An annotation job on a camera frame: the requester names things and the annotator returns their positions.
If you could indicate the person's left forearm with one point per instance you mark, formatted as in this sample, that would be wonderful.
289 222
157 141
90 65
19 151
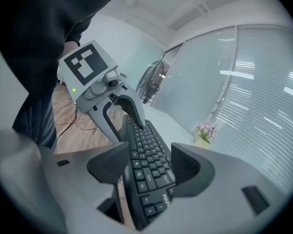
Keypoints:
72 48

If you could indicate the person's black sweater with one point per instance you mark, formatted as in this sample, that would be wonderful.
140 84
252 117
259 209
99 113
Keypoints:
34 33

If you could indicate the pink flowers in pot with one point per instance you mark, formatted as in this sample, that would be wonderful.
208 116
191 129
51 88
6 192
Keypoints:
205 133

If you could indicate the glass partition with blinds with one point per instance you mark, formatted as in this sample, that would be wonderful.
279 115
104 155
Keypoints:
246 94

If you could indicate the black standing fan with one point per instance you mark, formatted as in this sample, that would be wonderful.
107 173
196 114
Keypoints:
150 82

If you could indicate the white desk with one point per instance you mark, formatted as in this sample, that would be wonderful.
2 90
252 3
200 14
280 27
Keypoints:
171 127

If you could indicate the black keyboard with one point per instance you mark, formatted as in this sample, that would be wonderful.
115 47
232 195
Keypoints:
149 160

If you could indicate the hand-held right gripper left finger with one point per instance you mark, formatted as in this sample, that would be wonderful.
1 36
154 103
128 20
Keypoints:
107 164

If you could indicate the ceiling air vent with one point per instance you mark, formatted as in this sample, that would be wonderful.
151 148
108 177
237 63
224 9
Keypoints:
202 8

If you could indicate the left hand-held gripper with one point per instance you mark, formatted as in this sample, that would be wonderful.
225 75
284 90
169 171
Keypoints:
86 64

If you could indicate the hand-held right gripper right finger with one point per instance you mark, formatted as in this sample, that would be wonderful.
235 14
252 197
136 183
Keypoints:
190 169

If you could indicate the person's blue jeans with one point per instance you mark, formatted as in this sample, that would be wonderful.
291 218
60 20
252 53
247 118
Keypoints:
36 121

